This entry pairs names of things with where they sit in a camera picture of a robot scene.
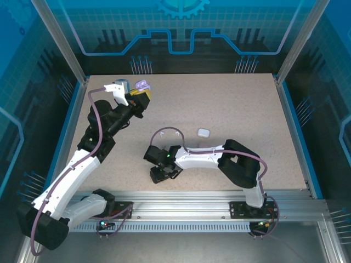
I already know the purple charging case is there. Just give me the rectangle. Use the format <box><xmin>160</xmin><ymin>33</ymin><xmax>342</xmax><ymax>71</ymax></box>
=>
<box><xmin>135</xmin><ymin>79</ymin><xmax>152</xmax><ymax>93</ymax></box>

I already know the blue table edge strip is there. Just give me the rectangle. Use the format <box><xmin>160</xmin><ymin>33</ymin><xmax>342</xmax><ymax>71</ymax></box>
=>
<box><xmin>281</xmin><ymin>82</ymin><xmax>325</xmax><ymax>199</ymax></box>
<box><xmin>40</xmin><ymin>82</ymin><xmax>83</xmax><ymax>200</ymax></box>

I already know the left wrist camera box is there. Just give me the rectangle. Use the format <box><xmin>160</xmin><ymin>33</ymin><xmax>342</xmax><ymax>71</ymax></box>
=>
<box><xmin>103</xmin><ymin>78</ymin><xmax>132</xmax><ymax>107</ymax></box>

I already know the aluminium frame rail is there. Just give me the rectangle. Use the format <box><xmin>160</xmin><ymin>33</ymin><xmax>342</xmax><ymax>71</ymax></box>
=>
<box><xmin>65</xmin><ymin>190</ymin><xmax>330</xmax><ymax>221</ymax></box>

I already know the aluminium table side rail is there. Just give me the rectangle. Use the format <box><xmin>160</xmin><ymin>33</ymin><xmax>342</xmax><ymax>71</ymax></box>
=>
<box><xmin>48</xmin><ymin>77</ymin><xmax>90</xmax><ymax>199</ymax></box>
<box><xmin>275</xmin><ymin>79</ymin><xmax>316</xmax><ymax>198</ymax></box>

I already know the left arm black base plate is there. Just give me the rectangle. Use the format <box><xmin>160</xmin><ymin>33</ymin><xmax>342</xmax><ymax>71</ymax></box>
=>
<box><xmin>109</xmin><ymin>201</ymin><xmax>134</xmax><ymax>219</ymax></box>

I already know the slotted grey cable duct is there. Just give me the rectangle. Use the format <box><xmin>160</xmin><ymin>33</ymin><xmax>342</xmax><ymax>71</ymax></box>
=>
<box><xmin>67</xmin><ymin>222</ymin><xmax>254</xmax><ymax>233</ymax></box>

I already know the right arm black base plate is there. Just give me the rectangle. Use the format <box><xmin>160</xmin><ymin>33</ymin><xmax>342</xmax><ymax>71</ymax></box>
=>
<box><xmin>229</xmin><ymin>201</ymin><xmax>280</xmax><ymax>219</ymax></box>

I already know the aluminium frame post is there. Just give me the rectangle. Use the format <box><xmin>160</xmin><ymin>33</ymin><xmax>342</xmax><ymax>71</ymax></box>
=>
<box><xmin>29</xmin><ymin>0</ymin><xmax>90</xmax><ymax>85</ymax></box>
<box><xmin>275</xmin><ymin>0</ymin><xmax>332</xmax><ymax>85</ymax></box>

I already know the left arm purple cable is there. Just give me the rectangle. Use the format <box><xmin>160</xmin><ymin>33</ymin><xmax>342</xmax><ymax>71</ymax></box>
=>
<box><xmin>29</xmin><ymin>87</ymin><xmax>135</xmax><ymax>257</ymax></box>

